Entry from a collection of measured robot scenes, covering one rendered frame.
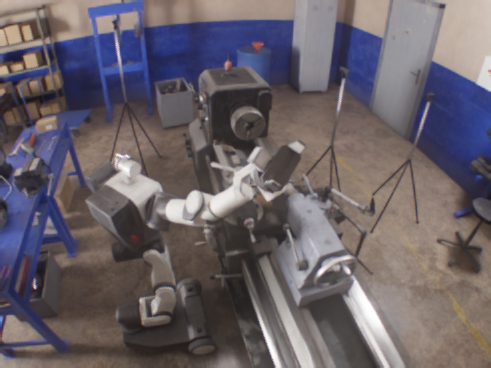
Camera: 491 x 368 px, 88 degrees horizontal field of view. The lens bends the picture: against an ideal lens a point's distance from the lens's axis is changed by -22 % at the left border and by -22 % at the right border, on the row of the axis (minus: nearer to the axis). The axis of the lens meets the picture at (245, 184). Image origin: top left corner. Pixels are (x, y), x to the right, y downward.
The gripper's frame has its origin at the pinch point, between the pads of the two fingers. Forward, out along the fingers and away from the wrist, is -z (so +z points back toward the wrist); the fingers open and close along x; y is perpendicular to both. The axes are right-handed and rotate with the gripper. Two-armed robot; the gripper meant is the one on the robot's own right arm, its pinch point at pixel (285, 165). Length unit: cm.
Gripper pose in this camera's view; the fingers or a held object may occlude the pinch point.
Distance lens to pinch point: 70.9
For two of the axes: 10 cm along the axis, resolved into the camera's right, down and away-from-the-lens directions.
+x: 5.4, -8.3, 1.6
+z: -1.4, 1.0, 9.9
